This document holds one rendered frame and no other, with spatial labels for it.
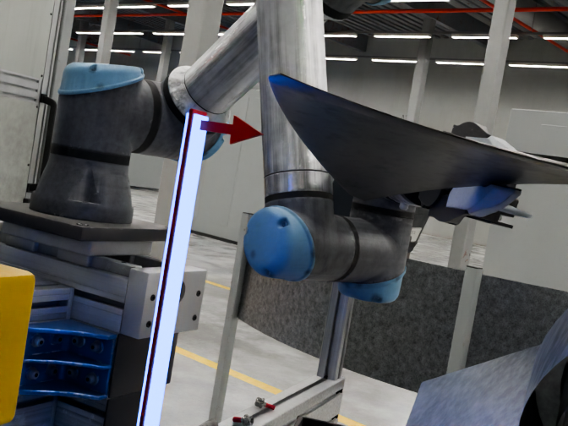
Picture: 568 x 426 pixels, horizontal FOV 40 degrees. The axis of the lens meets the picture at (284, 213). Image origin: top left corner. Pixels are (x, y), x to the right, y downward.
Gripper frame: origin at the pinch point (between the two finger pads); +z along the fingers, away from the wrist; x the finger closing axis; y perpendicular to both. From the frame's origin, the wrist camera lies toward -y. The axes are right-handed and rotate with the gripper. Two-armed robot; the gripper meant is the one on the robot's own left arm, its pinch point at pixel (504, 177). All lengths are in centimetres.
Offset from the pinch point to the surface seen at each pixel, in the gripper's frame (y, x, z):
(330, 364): 10, 29, -51
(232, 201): 182, 45, -1049
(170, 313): -21.8, 18.4, -9.1
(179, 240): -22.7, 12.2, -8.8
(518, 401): -1.7, 14.8, 12.6
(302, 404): 3, 32, -39
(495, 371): -1.1, 14.0, 8.2
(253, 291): 41, 47, -230
